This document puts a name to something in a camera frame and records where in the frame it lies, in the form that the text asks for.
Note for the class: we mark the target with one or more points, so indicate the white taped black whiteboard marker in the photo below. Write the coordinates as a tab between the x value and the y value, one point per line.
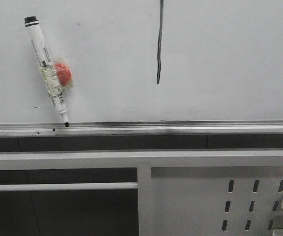
46	67

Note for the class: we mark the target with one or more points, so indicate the grey perforated stand panel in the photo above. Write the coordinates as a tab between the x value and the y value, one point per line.
152	185

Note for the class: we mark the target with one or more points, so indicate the white whiteboard with aluminium frame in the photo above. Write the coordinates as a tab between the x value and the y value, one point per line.
145	66

